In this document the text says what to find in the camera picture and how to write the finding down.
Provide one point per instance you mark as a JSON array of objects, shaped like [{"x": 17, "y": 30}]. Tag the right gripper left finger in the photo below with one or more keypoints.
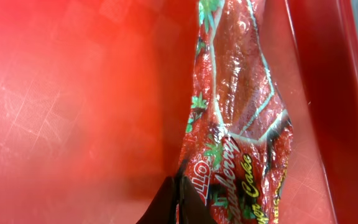
[{"x": 163, "y": 208}]

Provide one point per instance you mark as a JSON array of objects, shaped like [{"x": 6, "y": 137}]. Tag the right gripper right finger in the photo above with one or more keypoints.
[{"x": 191, "y": 207}]

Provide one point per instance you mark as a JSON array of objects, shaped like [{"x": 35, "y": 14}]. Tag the red snack wrapper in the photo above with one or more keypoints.
[{"x": 238, "y": 136}]

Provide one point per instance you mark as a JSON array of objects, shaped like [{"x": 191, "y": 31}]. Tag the red plastic tray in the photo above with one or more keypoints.
[{"x": 95, "y": 97}]

